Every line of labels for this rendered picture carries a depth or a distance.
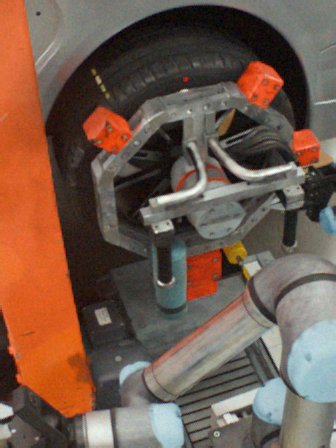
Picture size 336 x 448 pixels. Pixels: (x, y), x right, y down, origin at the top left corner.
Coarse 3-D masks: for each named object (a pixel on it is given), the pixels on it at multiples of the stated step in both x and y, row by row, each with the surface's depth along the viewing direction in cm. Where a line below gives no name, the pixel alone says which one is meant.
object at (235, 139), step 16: (224, 112) 224; (240, 112) 249; (160, 128) 220; (176, 128) 228; (240, 128) 232; (160, 144) 228; (224, 144) 232; (160, 160) 228; (176, 160) 235; (256, 160) 243; (128, 176) 230; (144, 176) 230; (160, 176) 234; (128, 192) 251; (144, 192) 254; (160, 192) 236; (128, 208) 243; (128, 224) 237; (176, 224) 246
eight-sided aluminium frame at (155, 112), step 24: (168, 96) 207; (192, 96) 208; (216, 96) 206; (240, 96) 207; (144, 120) 204; (168, 120) 205; (264, 120) 216; (288, 144) 225; (96, 168) 212; (120, 168) 211; (96, 192) 219; (120, 240) 229; (144, 240) 233; (192, 240) 244; (216, 240) 241
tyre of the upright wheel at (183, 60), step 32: (160, 32) 218; (192, 32) 218; (224, 32) 226; (96, 64) 219; (128, 64) 212; (160, 64) 208; (192, 64) 207; (224, 64) 210; (64, 96) 225; (96, 96) 212; (128, 96) 207; (160, 96) 210; (64, 128) 222; (64, 160) 223; (96, 224) 233
